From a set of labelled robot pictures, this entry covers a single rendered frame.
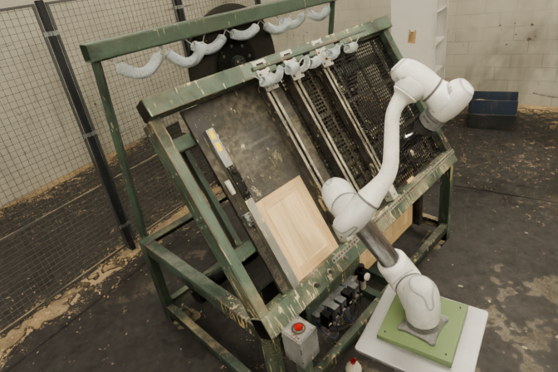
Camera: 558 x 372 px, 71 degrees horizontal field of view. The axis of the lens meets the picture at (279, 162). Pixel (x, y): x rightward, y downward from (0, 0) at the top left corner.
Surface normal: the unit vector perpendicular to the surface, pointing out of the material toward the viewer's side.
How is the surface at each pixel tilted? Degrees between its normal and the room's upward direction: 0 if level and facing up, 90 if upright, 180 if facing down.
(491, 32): 90
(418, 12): 90
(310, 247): 59
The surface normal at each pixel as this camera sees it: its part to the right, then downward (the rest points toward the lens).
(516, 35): -0.55, 0.44
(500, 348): -0.14, -0.89
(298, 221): 0.55, -0.26
